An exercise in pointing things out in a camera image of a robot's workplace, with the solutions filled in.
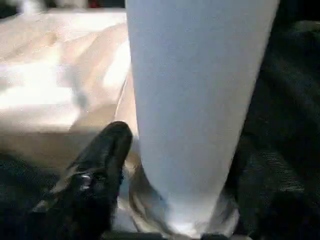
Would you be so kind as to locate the white plastic table leg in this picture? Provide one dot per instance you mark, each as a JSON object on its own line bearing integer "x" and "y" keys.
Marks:
{"x": 195, "y": 100}

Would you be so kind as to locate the white glass-door cabinet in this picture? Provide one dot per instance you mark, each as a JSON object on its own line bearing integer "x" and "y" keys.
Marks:
{"x": 62, "y": 3}

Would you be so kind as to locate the black mat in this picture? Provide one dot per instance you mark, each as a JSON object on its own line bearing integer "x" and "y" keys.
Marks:
{"x": 287, "y": 87}

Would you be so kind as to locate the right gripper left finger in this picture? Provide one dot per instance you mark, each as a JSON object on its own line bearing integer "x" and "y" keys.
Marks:
{"x": 87, "y": 187}

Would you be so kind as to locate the white plastic table top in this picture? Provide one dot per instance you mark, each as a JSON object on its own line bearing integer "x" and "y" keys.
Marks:
{"x": 62, "y": 75}

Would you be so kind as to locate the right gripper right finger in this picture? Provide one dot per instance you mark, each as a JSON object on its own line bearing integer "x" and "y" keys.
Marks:
{"x": 275, "y": 205}

